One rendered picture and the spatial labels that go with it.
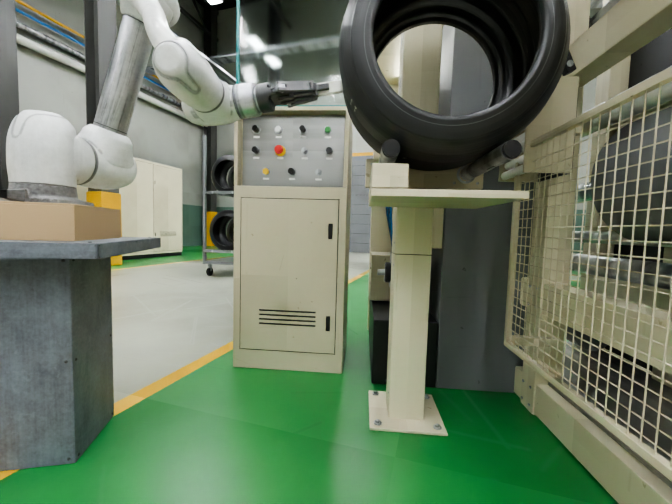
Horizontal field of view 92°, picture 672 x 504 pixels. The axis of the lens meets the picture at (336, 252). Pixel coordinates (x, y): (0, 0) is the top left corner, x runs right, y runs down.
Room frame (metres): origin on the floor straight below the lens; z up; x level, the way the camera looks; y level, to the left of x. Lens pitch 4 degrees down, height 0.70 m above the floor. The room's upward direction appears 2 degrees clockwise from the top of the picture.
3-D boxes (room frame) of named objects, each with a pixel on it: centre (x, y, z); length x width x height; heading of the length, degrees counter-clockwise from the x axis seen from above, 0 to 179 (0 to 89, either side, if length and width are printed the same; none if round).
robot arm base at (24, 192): (0.97, 0.89, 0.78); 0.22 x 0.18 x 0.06; 2
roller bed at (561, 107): (1.15, -0.68, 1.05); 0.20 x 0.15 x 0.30; 175
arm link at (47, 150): (1.00, 0.89, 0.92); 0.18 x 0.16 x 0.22; 172
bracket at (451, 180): (1.14, -0.29, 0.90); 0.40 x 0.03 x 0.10; 85
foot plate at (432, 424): (1.22, -0.28, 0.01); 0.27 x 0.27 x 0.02; 85
